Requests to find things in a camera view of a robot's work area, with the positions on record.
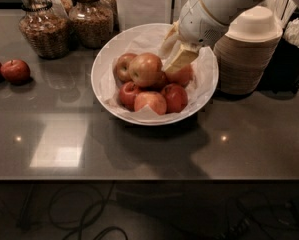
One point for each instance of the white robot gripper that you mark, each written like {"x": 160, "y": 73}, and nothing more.
{"x": 197, "y": 24}

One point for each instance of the yellow-red apple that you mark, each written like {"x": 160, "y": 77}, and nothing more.
{"x": 122, "y": 66}
{"x": 145, "y": 69}
{"x": 182, "y": 76}
{"x": 153, "y": 100}

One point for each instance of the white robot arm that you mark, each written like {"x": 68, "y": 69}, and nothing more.
{"x": 226, "y": 11}

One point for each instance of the red apple right in bowl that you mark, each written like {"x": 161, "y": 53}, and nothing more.
{"x": 176, "y": 97}

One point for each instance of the white ceramic bowl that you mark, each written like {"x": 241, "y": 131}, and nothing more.
{"x": 100, "y": 70}

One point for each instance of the paper bowl stack front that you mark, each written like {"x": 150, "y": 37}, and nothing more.
{"x": 245, "y": 51}

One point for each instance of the red apple front left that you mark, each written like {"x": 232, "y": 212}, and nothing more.
{"x": 127, "y": 94}

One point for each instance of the red apple on table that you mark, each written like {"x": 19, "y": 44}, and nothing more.
{"x": 16, "y": 71}

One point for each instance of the white paper liner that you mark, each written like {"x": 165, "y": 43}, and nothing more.
{"x": 139, "y": 40}

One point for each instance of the white sign card left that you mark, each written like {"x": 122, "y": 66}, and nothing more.
{"x": 132, "y": 13}

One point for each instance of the glass granola jar centre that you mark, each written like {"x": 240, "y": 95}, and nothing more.
{"x": 93, "y": 22}

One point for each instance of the bunch of white wrapped utensils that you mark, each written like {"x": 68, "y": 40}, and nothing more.
{"x": 283, "y": 9}

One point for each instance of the white napkin bundle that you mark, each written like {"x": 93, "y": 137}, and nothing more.
{"x": 291, "y": 34}

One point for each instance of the glass granola jar front left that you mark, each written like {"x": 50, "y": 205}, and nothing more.
{"x": 46, "y": 32}

